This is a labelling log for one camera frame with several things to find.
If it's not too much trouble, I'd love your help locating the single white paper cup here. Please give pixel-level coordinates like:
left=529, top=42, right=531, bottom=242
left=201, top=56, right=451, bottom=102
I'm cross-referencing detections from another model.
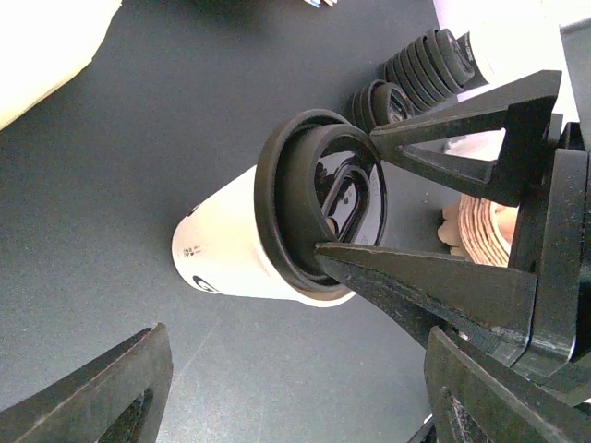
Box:
left=171, top=167, right=355, bottom=308

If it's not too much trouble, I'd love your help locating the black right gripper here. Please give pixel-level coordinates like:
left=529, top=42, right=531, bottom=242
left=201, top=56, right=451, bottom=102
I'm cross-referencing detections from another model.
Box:
left=315, top=70, right=590, bottom=406

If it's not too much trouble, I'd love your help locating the tall black lid stack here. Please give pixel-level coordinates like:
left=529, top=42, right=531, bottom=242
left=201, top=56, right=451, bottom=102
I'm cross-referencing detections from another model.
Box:
left=379, top=29, right=476, bottom=114

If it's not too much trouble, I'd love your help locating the stack of white paper cups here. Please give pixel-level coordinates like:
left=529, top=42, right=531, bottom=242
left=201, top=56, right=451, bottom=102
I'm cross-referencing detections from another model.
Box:
left=457, top=1, right=590, bottom=91

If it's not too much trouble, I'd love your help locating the blue checkered paper bag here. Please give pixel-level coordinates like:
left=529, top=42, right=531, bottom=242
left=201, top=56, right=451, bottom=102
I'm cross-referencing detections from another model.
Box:
left=304, top=0, right=338, bottom=8

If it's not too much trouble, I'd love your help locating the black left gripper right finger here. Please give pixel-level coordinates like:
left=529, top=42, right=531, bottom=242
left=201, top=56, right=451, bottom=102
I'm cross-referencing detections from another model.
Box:
left=424, top=327, right=590, bottom=442

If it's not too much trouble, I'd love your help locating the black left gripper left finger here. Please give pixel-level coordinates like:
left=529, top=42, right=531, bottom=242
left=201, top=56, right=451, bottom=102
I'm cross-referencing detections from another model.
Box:
left=1, top=323, right=174, bottom=442

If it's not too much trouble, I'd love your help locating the cream paper bag with handles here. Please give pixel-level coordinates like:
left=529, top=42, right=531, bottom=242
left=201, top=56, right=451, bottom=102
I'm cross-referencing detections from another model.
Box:
left=1, top=1, right=122, bottom=127

